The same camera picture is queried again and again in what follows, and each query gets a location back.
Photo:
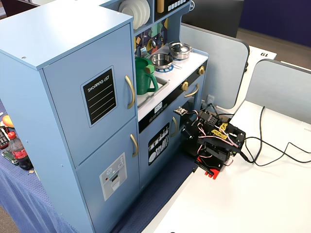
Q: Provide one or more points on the green flat tool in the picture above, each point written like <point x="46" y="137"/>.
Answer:
<point x="9" y="156"/>

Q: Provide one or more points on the grey toy sink basin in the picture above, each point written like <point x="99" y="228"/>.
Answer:
<point x="161" y="83"/>

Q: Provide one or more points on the blue wooden toy kitchen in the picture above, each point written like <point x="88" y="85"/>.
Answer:
<point x="60" y="36"/>

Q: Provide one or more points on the cola bottle with red label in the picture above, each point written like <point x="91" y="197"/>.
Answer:
<point x="19" y="153"/>

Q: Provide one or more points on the blue shopping list cabinet door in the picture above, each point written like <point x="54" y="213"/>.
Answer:
<point x="68" y="121"/>

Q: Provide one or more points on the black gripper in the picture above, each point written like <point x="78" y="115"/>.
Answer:
<point x="189" y="140"/>

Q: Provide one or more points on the white toy plate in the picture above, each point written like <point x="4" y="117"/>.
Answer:
<point x="142" y="12"/>
<point x="126" y="12"/>
<point x="148" y="11"/>

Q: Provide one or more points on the lidded steel toy pot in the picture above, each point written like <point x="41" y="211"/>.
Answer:
<point x="179" y="49"/>

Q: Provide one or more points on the blue textured cloth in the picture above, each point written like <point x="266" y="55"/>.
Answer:
<point x="24" y="206"/>

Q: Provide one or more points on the gold stove knob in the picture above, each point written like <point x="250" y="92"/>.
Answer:
<point x="201" y="70"/>
<point x="185" y="86"/>

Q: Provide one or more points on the blue ice dispenser print door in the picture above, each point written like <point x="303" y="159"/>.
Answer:
<point x="92" y="157"/>

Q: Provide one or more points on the black toy microwave door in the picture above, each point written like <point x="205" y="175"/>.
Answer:
<point x="175" y="12"/>

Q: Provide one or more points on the red table clamp base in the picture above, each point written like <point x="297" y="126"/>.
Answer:
<point x="211" y="170"/>

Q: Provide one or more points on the steel toy spatula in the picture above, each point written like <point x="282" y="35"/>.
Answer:
<point x="143" y="51"/>

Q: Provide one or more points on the blue dishwasher print door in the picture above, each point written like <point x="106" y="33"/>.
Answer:
<point x="143" y="170"/>

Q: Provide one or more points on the orange yellow toy mango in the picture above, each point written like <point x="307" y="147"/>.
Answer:
<point x="7" y="121"/>

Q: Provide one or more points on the black office furniture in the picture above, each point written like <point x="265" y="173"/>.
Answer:
<point x="213" y="14"/>

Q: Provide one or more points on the small wrist camera board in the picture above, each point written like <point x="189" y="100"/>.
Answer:
<point x="180" y="111"/>

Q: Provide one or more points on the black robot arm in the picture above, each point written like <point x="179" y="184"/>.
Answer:
<point x="233" y="136"/>

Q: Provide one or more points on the steel toy ladle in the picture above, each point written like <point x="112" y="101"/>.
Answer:
<point x="154" y="43"/>

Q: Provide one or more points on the black red toy case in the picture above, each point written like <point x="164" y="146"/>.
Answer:
<point x="3" y="139"/>

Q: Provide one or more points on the open steel toy pot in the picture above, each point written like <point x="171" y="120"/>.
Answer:
<point x="160" y="60"/>

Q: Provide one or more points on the grey desk partition panel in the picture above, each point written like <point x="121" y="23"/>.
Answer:
<point x="218" y="60"/>
<point x="279" y="89"/>

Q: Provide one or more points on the green plastic pitcher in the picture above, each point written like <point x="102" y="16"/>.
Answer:
<point x="143" y="80"/>

